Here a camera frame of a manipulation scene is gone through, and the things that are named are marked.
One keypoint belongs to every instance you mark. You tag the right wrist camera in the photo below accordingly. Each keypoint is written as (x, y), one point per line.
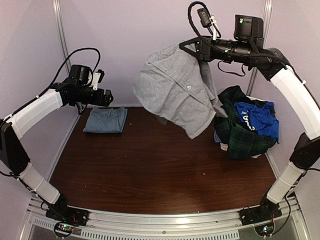
(208, 21)

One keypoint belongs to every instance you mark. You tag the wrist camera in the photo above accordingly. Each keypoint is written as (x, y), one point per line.
(208, 21)
(96, 79)

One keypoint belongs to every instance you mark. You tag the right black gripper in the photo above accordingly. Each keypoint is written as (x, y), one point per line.
(206, 53)

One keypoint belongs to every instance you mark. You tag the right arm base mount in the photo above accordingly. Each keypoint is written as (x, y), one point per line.
(262, 217)

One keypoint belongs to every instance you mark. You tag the dark green plaid garment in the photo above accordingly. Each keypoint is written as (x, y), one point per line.
(242, 143)

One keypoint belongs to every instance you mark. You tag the blue checked cloth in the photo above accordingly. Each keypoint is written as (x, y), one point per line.
(216, 137)

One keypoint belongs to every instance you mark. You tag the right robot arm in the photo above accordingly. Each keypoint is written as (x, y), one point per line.
(276, 68)

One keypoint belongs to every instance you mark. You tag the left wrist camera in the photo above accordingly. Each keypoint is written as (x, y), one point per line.
(96, 79)

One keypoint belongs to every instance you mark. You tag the left aluminium post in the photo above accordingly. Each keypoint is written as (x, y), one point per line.
(60, 28)

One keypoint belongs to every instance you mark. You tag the aluminium front rail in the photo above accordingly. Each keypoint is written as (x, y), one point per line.
(217, 225)

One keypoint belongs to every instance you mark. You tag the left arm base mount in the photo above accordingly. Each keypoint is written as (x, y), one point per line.
(68, 218)

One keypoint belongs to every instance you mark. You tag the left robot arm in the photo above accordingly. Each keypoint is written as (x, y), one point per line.
(12, 130)

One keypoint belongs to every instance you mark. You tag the light blue denim skirt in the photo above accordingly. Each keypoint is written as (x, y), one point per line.
(106, 121)

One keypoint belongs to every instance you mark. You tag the grey shirt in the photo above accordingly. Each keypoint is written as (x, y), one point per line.
(175, 86)

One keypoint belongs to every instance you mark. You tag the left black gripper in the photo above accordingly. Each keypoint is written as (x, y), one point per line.
(105, 102)

